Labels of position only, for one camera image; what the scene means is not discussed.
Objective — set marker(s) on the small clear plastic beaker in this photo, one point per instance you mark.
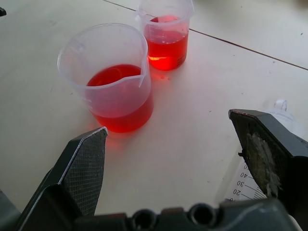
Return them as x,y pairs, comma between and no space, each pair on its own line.
166,41

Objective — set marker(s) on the large clear plastic beaker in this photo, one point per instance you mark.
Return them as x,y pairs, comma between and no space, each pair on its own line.
113,81

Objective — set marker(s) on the black object at table edge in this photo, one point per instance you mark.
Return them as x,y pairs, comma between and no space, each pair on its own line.
2,11

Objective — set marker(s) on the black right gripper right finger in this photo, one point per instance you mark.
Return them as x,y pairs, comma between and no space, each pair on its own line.
267,154

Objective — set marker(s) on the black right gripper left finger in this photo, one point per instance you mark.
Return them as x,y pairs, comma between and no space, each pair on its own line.
81,173

